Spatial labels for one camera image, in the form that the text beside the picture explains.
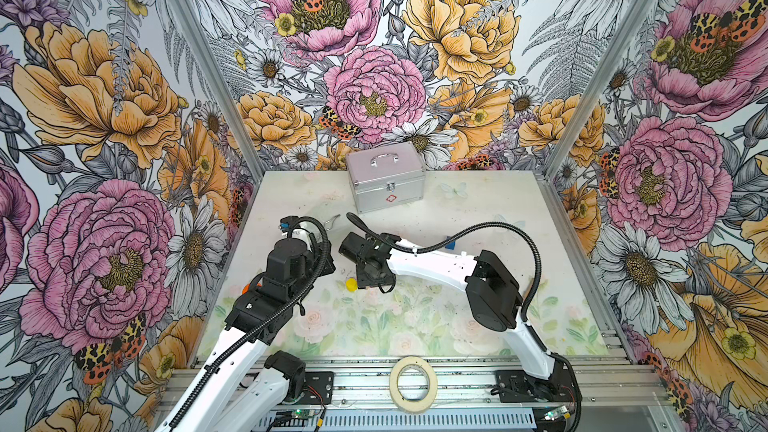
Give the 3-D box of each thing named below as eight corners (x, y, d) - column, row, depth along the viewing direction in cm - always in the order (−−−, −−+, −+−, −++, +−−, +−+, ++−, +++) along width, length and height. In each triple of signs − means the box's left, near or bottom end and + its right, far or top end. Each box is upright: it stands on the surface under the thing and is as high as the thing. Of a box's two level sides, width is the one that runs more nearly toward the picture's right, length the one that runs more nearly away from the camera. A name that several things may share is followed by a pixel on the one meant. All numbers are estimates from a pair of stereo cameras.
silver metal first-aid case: (360, 217, 111) (356, 185, 98) (350, 177, 124) (346, 144, 111) (423, 204, 115) (427, 172, 102) (407, 167, 128) (409, 134, 116)
